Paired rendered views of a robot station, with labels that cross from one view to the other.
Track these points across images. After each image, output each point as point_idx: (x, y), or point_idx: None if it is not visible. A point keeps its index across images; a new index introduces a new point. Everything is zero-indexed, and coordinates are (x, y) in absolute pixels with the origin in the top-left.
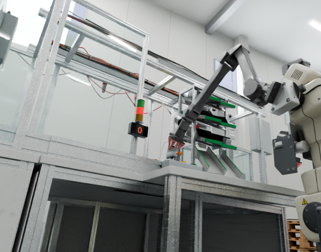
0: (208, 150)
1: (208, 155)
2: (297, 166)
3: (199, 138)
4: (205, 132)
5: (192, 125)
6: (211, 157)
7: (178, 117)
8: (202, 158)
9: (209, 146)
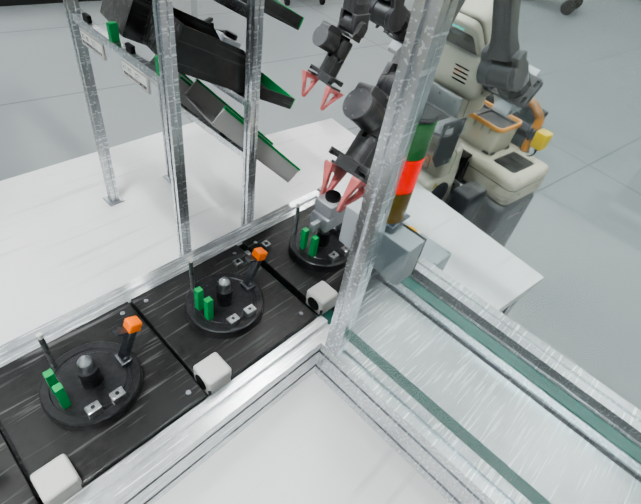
0: (197, 93)
1: (206, 111)
2: (315, 83)
3: (267, 95)
4: (179, 19)
5: (254, 51)
6: (216, 114)
7: (378, 105)
8: (274, 154)
9: (75, 24)
